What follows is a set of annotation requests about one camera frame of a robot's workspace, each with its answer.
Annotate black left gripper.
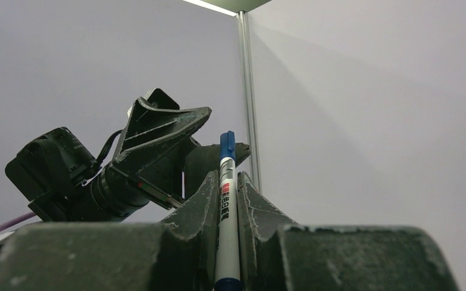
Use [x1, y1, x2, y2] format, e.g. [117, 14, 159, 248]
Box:
[4, 88, 252, 224]

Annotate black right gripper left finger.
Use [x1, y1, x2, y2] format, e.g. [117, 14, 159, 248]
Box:
[0, 171, 218, 290]

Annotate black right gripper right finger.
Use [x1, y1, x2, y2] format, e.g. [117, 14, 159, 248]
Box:
[237, 172, 459, 290]

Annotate blue marker cap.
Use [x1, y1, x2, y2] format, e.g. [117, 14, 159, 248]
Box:
[219, 131, 236, 169]

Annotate blue white marker pen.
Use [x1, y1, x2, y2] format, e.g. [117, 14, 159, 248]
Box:
[214, 156, 243, 291]

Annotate aluminium frame rail left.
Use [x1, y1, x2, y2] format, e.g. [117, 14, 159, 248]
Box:
[236, 11, 262, 192]

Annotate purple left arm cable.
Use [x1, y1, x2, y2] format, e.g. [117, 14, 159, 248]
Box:
[0, 212, 37, 243]

